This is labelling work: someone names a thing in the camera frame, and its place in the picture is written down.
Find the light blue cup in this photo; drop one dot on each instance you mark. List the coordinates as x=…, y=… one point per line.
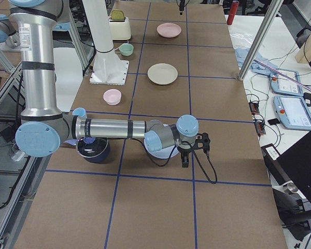
x=80, y=111

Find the pink bowl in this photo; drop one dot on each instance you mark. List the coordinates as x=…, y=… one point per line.
x=112, y=96

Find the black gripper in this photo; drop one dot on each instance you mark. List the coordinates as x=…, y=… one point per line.
x=180, y=3
x=183, y=150

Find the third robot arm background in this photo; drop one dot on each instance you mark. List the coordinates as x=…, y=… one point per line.
x=8, y=34

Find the bread slice in toaster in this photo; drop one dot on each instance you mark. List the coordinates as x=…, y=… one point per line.
x=117, y=15

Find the red cylinder tube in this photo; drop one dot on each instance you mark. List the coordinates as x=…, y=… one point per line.
x=232, y=12

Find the teach pendant tablet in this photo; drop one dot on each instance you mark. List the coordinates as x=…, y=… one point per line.
x=292, y=112
x=281, y=85

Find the dark blue pot with lid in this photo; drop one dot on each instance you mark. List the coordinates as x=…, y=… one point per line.
x=94, y=150

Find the light blue plate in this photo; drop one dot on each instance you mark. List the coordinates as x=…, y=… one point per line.
x=164, y=153

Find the aluminium frame post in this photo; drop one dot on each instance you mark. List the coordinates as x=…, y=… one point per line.
x=260, y=36

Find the black laptop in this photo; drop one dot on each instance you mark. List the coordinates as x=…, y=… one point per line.
x=296, y=163

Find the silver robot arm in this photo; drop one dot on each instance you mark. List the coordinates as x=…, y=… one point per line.
x=43, y=125

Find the lower teach pendant tablet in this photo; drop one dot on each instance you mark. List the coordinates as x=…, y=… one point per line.
x=292, y=112

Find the upper teach pendant tablet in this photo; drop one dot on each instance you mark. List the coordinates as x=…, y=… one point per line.
x=281, y=85

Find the cream toaster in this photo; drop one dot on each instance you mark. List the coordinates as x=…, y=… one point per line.
x=120, y=30

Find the green bowl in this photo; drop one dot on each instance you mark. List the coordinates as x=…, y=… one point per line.
x=126, y=49

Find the cream plate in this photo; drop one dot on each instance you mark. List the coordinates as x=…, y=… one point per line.
x=162, y=74

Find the pink plate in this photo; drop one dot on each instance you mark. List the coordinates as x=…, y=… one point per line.
x=169, y=30

